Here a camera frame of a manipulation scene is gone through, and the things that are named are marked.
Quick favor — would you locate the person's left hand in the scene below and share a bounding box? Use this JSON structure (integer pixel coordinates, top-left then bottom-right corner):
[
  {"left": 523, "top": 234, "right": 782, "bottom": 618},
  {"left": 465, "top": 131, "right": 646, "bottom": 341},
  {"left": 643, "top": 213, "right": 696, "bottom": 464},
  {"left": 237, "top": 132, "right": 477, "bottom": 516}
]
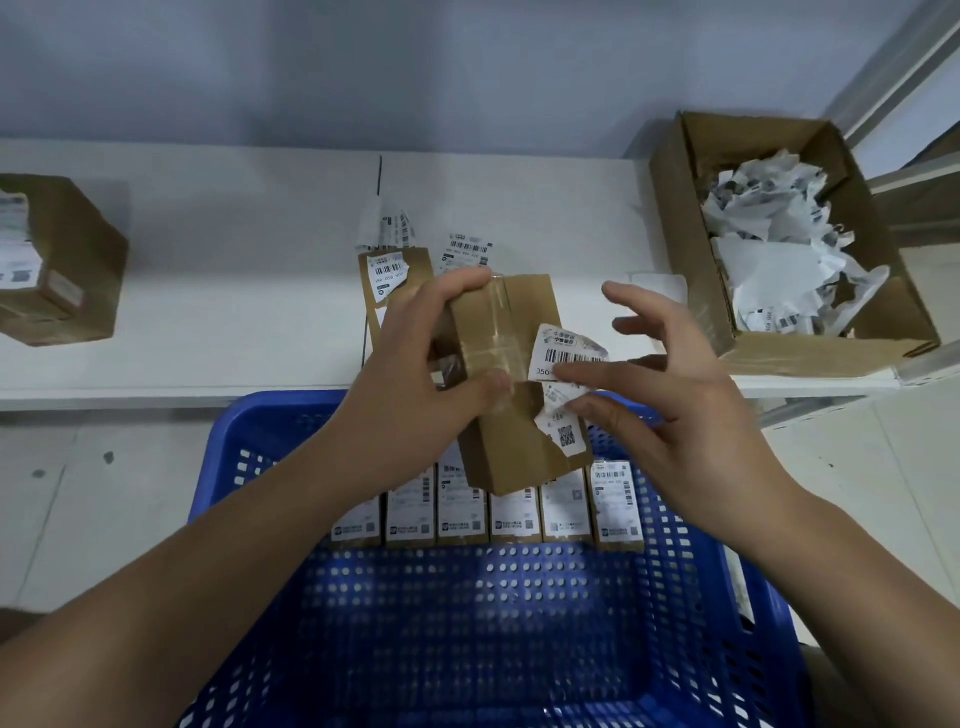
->
[{"left": 346, "top": 266, "right": 517, "bottom": 483}]

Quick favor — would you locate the person's right hand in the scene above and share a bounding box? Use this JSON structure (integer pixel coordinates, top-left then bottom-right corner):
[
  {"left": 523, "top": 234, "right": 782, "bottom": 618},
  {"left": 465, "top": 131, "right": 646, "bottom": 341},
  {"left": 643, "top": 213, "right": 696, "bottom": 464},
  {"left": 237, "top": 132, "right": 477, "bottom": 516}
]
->
[{"left": 555, "top": 281, "right": 805, "bottom": 543}]

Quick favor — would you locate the small taped brown cardboard box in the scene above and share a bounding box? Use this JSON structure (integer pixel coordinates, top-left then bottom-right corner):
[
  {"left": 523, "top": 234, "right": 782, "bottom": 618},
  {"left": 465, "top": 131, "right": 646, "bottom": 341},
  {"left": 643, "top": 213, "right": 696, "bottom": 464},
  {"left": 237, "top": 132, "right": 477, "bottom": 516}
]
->
[{"left": 442, "top": 273, "right": 595, "bottom": 498}]

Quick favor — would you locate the white torn shipping label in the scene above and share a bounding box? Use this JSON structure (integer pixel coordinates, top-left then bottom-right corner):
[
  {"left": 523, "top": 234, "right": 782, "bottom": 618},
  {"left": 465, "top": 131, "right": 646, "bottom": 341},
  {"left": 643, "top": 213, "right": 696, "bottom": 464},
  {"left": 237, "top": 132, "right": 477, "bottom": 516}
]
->
[{"left": 528, "top": 323, "right": 610, "bottom": 459}]

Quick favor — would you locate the person's right forearm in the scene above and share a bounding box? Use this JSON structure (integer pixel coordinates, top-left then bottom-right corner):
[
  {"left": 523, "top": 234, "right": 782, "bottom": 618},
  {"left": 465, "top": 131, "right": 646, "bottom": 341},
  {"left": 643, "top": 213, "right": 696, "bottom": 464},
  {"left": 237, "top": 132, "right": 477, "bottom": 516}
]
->
[{"left": 738, "top": 476, "right": 960, "bottom": 728}]

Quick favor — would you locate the person's left forearm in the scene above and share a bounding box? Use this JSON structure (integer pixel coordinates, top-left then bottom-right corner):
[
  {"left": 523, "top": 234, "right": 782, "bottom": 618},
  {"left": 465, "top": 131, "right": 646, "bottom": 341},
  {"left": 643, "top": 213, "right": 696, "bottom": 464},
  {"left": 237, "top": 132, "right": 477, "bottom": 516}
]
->
[{"left": 0, "top": 431, "right": 425, "bottom": 728}]

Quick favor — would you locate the row of labelled brown packets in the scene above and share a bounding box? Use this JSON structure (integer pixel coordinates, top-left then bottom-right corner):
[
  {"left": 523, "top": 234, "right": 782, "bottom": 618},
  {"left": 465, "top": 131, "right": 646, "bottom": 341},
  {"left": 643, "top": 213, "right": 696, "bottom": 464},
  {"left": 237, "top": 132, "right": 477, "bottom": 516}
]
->
[{"left": 330, "top": 441, "right": 648, "bottom": 555}]

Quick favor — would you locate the white barcode label sheet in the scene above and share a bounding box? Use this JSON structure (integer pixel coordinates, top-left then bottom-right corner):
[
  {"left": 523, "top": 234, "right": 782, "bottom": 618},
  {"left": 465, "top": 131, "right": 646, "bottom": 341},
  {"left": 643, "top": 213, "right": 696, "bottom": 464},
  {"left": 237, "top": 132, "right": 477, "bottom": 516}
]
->
[{"left": 438, "top": 231, "right": 497, "bottom": 271}]

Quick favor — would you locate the open large cardboard carton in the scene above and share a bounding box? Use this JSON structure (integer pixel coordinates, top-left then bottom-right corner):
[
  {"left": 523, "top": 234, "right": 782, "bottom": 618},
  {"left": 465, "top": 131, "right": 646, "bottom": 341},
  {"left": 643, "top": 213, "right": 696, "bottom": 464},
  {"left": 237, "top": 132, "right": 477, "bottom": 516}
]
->
[{"left": 648, "top": 111, "right": 943, "bottom": 381}]

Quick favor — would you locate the flat brown box with label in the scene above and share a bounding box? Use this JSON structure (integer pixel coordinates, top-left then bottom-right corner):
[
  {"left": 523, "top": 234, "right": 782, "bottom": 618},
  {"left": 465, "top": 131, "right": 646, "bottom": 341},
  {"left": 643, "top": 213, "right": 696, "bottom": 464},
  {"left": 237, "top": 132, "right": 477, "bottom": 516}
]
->
[{"left": 357, "top": 246, "right": 438, "bottom": 355}]

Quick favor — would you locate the pile of crumpled white labels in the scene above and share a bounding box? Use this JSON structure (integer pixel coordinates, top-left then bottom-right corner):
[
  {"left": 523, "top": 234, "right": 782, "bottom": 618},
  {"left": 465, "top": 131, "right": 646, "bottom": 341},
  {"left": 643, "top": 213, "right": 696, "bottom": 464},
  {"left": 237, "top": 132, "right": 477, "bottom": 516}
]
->
[{"left": 699, "top": 149, "right": 892, "bottom": 340}]

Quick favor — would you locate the blue perforated plastic basket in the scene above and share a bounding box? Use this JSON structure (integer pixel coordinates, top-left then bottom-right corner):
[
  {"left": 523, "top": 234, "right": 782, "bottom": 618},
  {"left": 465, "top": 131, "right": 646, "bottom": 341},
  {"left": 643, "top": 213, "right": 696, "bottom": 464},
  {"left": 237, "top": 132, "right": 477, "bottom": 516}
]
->
[{"left": 178, "top": 389, "right": 817, "bottom": 728}]

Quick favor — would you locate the closed brown labelled carton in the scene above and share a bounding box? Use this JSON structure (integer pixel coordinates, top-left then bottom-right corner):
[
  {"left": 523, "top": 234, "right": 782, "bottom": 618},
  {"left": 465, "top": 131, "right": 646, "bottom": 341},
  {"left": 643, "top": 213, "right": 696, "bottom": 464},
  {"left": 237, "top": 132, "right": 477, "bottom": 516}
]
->
[{"left": 0, "top": 174, "right": 130, "bottom": 348}]

